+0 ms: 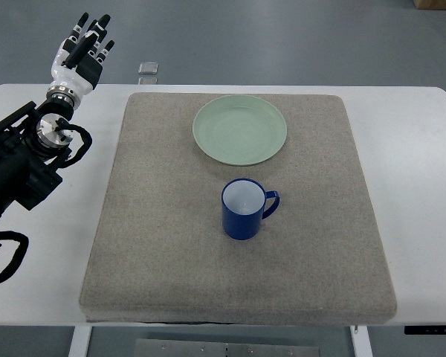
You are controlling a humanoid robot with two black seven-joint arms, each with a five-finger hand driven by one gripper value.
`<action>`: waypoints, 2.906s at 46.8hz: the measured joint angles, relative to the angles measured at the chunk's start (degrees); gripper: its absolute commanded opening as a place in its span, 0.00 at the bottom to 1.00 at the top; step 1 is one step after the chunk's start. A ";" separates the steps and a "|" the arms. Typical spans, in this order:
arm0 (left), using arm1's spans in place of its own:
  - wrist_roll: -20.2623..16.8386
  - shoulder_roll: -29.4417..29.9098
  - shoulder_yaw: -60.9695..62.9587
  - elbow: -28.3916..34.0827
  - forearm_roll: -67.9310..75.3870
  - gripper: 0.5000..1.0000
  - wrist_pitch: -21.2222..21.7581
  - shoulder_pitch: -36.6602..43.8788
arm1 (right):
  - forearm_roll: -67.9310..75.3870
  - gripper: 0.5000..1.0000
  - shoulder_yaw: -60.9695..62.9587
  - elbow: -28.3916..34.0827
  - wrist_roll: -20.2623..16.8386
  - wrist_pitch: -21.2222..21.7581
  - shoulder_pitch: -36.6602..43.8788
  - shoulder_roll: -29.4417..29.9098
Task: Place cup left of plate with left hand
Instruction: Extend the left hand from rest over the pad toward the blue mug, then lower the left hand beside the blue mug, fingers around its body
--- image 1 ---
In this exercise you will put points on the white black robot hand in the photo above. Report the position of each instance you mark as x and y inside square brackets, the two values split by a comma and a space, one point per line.
[78, 64]

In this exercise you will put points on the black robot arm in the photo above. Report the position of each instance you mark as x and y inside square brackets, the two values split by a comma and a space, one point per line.
[35, 142]

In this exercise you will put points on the light green plate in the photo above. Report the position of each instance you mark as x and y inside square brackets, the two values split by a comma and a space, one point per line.
[239, 129]

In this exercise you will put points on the beige fabric mat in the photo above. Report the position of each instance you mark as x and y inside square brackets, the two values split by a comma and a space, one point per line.
[183, 238]

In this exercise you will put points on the cardboard box corner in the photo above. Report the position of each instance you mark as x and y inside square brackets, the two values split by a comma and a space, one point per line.
[430, 4]

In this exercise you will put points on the black desk control panel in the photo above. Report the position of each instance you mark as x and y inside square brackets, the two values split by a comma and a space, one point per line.
[425, 330]

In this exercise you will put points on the white table leg frame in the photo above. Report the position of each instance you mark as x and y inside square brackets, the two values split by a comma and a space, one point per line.
[80, 341]

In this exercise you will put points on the metal base plate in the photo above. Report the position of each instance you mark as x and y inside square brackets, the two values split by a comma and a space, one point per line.
[155, 347]

